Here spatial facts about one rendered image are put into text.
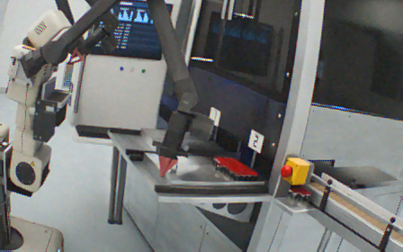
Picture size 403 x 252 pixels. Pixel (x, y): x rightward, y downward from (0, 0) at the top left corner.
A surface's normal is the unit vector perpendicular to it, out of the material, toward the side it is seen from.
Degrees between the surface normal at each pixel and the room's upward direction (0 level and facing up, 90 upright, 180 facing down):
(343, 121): 90
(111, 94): 90
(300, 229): 90
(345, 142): 90
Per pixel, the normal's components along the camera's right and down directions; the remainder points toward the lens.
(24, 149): 0.11, 0.22
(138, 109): 0.41, 0.26
